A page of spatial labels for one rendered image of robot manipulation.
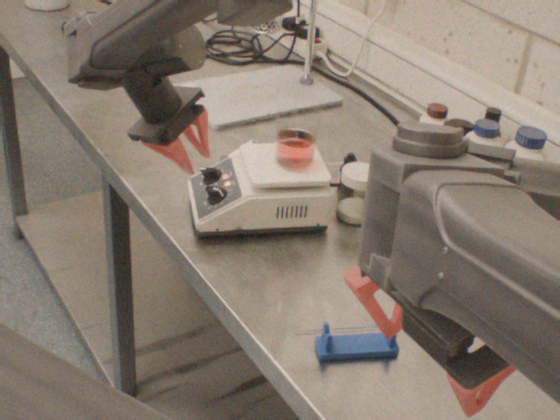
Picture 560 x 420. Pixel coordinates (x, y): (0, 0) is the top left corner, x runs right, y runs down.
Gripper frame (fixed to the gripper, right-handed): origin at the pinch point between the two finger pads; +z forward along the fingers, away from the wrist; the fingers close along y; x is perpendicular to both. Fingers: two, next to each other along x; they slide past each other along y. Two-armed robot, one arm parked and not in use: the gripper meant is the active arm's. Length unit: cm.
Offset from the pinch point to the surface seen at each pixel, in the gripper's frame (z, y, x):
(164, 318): 68, 3, 69
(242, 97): 16.2, 31.7, 30.2
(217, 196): 6.5, -0.4, -0.3
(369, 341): 17.9, -8.4, -29.0
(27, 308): 57, -15, 104
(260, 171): 6.9, 5.9, -3.7
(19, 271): 55, -7, 120
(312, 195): 12.3, 7.9, -9.6
